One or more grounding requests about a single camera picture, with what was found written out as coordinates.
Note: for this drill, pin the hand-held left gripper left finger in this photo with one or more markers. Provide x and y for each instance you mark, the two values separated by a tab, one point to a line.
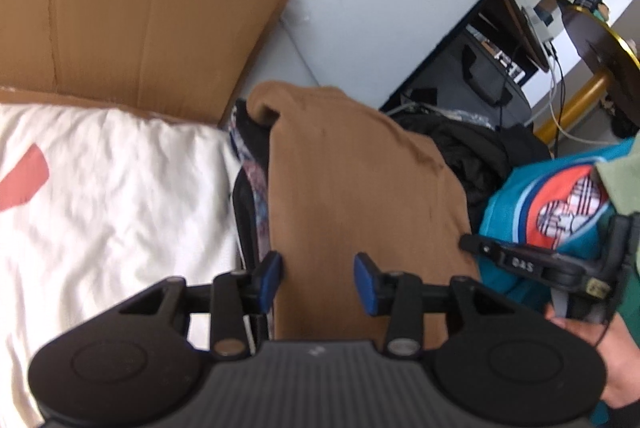
271	275

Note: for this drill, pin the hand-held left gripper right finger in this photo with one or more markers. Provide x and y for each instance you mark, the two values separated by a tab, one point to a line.
364	283

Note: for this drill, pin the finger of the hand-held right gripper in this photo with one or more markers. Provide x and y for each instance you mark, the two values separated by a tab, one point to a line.
505	254

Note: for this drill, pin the brown printed t-shirt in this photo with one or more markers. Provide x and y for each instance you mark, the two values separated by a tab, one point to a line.
360	188

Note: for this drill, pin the person's right hand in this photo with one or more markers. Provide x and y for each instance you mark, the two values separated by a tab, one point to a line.
620	358

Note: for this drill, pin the teal printed garment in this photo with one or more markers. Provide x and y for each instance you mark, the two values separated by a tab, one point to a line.
520	213

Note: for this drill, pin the patterned folded garment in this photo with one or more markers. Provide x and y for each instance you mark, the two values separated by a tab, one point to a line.
259	193

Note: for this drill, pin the black crumpled jacket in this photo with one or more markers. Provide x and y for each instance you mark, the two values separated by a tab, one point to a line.
475	153

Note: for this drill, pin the cream bear print bedsheet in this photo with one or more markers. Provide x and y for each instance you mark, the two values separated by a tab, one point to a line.
115	208

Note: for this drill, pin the round gold-rimmed table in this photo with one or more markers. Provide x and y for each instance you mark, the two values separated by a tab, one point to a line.
590	38

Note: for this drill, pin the brown wooden chair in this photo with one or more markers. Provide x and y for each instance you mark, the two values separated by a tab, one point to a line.
515	13

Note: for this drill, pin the brown cardboard sheet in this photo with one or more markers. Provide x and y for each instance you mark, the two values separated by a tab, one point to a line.
140	18

